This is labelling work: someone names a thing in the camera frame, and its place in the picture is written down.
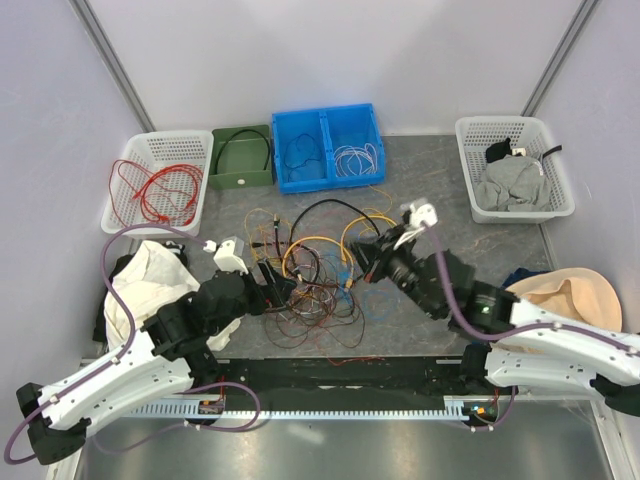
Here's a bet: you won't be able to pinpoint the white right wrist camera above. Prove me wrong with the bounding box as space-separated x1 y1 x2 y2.
394 198 438 250

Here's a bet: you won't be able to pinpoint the green plastic box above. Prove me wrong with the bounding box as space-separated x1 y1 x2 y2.
208 124 275 190

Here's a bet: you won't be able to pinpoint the long black ethernet cable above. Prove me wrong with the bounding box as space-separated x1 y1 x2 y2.
249 198 386 316

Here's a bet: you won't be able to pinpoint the beige bucket hat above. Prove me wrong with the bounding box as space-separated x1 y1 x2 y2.
505 267 623 333

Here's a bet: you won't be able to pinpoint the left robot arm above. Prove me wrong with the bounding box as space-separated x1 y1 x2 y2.
16 262 296 465

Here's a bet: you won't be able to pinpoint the short black cable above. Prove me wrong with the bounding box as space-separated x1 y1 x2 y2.
217 128 274 174

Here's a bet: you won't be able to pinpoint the red cables in basket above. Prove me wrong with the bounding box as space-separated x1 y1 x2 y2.
108 158 205 226

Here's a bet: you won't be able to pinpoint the dark blue thin wire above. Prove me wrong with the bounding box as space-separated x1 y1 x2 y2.
284 132 324 184

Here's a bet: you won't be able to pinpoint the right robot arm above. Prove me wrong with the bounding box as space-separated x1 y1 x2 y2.
348 225 639 416

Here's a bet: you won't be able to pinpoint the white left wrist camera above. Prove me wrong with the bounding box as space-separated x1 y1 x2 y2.
203 236 249 274

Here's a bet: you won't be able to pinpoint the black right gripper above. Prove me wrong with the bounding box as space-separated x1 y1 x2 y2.
345 223 441 318

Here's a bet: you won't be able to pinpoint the white slotted cable duct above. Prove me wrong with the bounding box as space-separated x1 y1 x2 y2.
125 397 469 421

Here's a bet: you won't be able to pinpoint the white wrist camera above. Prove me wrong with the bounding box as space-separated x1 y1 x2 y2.
203 236 249 274
394 198 438 250

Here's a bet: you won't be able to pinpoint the thin brown wire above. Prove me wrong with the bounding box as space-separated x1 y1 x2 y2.
247 259 366 351

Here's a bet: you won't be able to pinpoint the white cloth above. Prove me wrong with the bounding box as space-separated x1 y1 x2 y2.
103 240 242 352

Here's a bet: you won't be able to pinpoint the blue cloth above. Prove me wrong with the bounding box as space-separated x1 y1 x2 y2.
501 267 538 289

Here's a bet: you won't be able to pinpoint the white left perforated basket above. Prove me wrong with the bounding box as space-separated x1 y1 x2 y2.
101 130 214 239

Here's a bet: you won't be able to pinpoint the black item in basket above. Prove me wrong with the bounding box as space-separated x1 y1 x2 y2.
485 137 512 164

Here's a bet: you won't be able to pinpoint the blue plastic divided bin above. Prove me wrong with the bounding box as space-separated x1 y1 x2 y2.
272 103 386 194

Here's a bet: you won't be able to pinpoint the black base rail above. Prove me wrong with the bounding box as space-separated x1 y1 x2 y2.
193 356 495 409

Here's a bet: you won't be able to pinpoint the grey cloth in basket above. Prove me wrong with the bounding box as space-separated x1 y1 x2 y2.
474 156 551 213

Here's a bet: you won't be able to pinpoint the white wires in blue bin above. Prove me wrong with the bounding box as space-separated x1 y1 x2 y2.
333 142 384 177

